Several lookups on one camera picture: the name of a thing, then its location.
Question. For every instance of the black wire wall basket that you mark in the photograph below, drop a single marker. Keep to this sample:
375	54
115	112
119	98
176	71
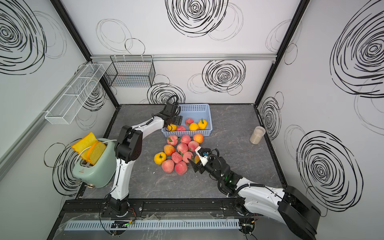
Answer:
131	71

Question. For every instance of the frosted plastic cup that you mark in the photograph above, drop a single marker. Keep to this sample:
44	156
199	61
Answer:
257	135

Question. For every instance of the mint green toaster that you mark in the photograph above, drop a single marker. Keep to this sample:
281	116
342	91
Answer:
101	173

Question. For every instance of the light blue plastic basket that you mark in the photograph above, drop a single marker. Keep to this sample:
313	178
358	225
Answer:
195	112

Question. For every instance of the pink peach with leaf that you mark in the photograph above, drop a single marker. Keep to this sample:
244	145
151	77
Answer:
172	140

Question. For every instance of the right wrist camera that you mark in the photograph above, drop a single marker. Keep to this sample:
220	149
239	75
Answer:
203	154

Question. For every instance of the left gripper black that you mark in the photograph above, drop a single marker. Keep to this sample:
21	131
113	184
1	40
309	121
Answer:
178	120

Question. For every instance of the yellow toast slice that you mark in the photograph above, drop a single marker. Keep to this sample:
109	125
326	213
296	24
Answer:
95	152
82	146

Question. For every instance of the yellow toast slice front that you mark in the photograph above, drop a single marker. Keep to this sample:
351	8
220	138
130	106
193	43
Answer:
95	152

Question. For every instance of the grey slotted cable duct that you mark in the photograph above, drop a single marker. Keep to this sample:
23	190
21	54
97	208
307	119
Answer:
109	225

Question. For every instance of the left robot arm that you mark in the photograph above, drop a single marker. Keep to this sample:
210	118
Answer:
128	149

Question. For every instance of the yellow toast slice rear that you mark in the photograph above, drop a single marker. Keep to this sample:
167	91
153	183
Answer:
82	146

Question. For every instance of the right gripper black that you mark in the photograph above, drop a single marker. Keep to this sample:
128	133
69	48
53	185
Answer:
197	167

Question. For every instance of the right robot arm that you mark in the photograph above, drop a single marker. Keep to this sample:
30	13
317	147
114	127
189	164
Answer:
288	205

